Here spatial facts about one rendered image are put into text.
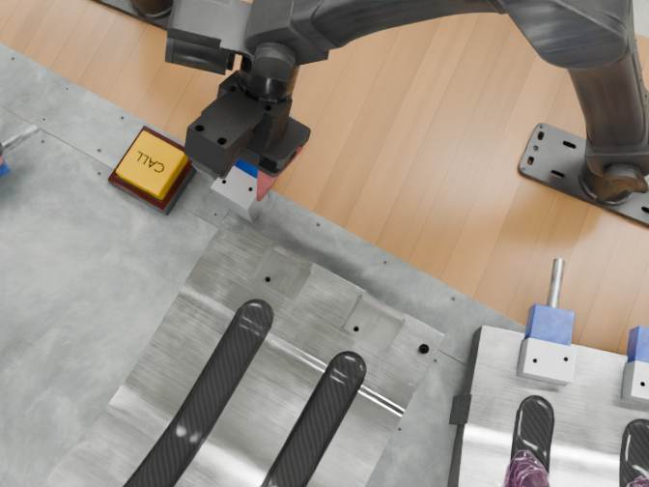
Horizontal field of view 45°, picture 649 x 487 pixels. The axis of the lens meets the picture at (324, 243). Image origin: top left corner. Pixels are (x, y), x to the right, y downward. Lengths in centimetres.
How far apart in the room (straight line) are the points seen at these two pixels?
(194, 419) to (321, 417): 13
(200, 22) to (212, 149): 11
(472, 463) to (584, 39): 43
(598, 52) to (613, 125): 17
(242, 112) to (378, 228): 25
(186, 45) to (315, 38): 14
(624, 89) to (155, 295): 54
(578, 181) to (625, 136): 17
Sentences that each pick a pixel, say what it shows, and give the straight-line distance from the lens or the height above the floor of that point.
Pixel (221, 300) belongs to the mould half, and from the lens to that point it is 82.
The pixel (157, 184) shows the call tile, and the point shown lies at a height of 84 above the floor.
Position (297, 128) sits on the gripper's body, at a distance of 84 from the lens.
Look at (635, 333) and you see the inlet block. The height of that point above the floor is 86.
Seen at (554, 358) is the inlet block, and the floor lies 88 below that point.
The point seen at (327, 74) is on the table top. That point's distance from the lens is 99.
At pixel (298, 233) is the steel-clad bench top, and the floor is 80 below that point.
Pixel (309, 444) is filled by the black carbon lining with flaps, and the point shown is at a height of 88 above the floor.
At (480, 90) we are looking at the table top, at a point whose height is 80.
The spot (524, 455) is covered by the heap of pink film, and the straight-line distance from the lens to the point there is 84.
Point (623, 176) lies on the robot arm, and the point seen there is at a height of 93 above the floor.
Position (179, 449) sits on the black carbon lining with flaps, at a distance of 81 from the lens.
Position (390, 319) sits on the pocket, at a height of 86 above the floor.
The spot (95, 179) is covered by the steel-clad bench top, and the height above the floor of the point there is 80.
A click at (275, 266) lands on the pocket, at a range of 84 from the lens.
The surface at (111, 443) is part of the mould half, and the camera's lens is 81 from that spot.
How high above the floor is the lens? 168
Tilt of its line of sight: 75 degrees down
